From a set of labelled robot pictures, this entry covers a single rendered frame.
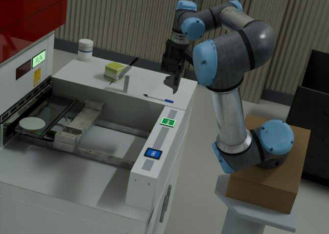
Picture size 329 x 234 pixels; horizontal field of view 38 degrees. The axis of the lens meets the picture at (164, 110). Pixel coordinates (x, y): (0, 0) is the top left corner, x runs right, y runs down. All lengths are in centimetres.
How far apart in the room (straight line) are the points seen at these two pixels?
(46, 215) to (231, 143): 70
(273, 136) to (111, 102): 84
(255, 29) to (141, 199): 71
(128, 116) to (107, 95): 13
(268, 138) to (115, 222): 58
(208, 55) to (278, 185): 70
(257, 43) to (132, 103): 95
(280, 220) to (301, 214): 156
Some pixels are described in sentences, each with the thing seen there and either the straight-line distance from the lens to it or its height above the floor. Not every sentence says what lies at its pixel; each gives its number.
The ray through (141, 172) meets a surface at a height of 96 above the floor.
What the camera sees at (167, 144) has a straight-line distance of 179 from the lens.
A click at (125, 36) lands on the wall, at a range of 493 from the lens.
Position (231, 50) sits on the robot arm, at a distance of 127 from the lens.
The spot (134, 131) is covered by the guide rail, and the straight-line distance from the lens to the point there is 209.
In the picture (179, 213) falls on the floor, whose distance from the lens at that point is 303.
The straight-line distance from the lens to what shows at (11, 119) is 190.
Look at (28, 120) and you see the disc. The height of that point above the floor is 90.
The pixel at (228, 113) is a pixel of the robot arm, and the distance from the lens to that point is 141.
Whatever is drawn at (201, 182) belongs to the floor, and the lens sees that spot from 335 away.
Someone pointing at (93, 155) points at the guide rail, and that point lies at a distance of 188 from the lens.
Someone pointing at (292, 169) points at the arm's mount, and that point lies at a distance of 181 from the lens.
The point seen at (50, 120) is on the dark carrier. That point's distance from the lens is 198.
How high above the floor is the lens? 186
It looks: 26 degrees down
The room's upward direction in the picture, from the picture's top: 11 degrees clockwise
